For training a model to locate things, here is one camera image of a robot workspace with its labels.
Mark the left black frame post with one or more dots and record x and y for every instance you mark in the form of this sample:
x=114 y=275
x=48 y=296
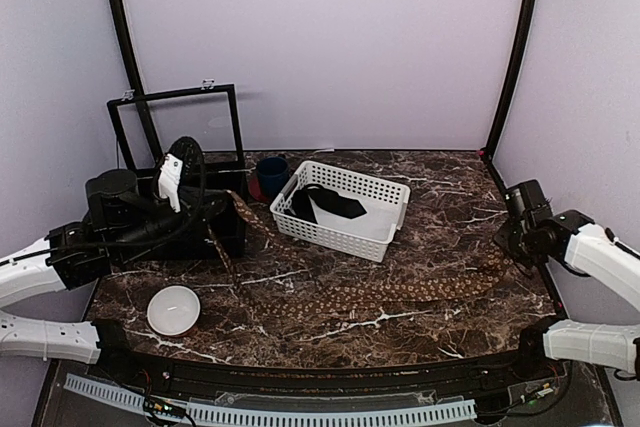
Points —
x=130 y=64

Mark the white perforated plastic basket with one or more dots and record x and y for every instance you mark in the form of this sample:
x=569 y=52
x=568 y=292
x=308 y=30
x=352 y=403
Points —
x=368 y=236

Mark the black frame post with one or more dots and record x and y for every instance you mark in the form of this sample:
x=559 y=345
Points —
x=130 y=64
x=512 y=73

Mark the black tie in basket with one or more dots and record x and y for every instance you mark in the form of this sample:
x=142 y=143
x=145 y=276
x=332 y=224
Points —
x=326 y=199

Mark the brown floral patterned tie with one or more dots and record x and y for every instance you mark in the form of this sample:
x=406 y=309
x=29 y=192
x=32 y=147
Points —
x=343 y=298

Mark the white bowl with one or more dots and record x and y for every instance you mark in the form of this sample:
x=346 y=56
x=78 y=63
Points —
x=173 y=311

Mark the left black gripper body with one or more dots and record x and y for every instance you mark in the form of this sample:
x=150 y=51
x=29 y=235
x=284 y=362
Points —
x=141 y=239

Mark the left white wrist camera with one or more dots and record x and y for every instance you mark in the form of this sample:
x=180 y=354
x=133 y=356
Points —
x=168 y=181

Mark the red round coaster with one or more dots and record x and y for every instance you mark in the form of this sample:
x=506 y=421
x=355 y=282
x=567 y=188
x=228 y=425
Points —
x=255 y=191

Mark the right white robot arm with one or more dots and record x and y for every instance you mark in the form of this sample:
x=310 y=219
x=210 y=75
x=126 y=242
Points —
x=534 y=234

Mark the white slotted cable duct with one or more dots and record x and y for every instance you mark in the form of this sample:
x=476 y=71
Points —
x=244 y=411

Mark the black glass-lid display box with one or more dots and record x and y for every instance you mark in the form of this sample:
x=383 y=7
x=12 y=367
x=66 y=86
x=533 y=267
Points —
x=209 y=114

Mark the black curved front rail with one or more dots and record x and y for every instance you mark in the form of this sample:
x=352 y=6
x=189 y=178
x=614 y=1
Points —
x=177 y=377

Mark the right black frame post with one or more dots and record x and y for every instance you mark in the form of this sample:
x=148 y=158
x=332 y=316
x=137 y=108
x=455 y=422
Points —
x=512 y=73

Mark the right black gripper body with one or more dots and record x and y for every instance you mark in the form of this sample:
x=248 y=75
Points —
x=518 y=243

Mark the dark blue mug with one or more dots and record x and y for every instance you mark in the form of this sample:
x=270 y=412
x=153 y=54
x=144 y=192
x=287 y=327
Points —
x=273 y=174

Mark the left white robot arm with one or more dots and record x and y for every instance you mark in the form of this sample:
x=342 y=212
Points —
x=66 y=258

